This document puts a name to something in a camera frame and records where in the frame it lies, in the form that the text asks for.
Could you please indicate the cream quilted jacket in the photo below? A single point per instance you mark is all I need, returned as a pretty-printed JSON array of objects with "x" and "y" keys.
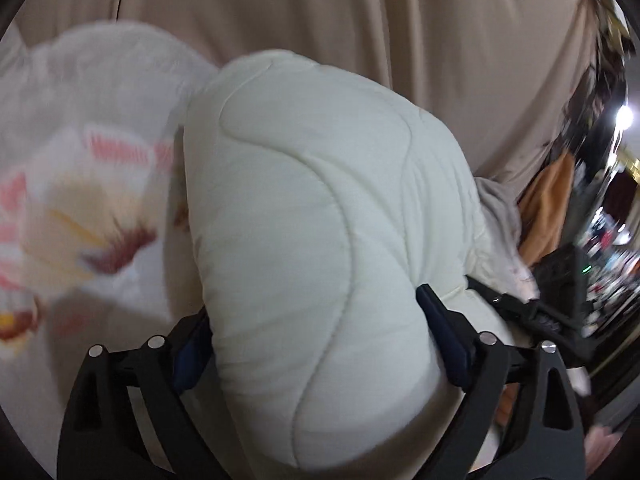
[{"x": 310, "y": 240}]

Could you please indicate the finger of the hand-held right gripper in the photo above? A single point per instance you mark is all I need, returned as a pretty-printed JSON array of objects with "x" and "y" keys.
[{"x": 505, "y": 305}]

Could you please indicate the floral printed blanket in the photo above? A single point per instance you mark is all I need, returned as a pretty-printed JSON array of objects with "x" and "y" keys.
[{"x": 80, "y": 210}]

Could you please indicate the bright lamp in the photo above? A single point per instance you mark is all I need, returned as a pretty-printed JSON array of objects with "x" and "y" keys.
[{"x": 624, "y": 117}]

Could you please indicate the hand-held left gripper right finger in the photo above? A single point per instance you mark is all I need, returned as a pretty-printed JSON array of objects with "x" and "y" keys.
[{"x": 450, "y": 341}]

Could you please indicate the grey cloth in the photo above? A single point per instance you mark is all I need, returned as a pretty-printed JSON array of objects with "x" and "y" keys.
[{"x": 500, "y": 210}]

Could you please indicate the beige curtain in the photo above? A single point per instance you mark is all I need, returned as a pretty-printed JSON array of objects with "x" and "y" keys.
[{"x": 350, "y": 15}]

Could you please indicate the orange cloth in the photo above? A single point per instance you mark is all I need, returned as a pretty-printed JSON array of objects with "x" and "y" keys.
[{"x": 547, "y": 210}]

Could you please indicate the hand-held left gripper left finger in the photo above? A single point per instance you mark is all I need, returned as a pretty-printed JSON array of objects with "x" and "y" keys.
[{"x": 192, "y": 360}]

